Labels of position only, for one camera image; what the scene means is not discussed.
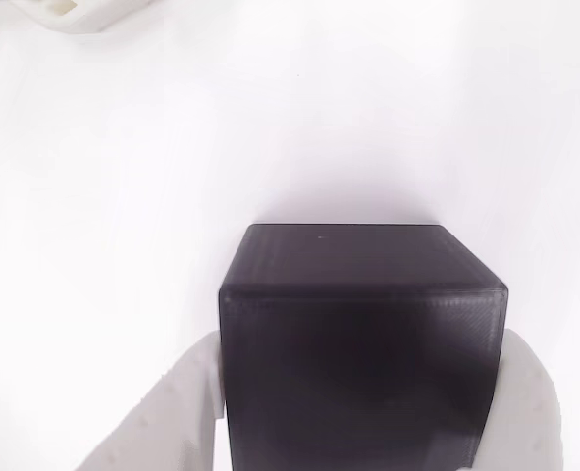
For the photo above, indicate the smooth black cube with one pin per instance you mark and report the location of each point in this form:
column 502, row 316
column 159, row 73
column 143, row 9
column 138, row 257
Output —
column 358, row 353

